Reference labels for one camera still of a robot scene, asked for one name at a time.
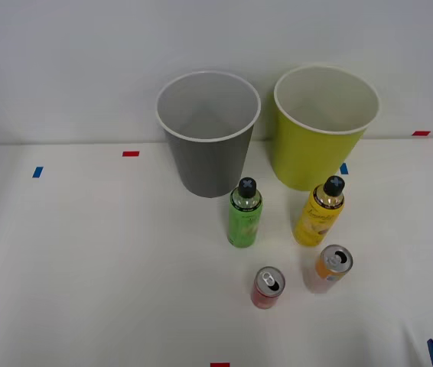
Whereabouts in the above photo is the orange drink can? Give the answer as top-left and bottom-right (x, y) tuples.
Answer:
(309, 244), (354, 294)

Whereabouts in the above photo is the yellow plastic bottle black cap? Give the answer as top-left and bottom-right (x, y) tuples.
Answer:
(293, 175), (346, 247)

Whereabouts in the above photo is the red drink can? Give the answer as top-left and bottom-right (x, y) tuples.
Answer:
(251, 266), (286, 310)

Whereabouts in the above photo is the green plastic bottle black cap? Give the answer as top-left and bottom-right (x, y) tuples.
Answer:
(227, 177), (264, 249)

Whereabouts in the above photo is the grey plastic waste bin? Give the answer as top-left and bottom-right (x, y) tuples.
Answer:
(155, 70), (262, 200)

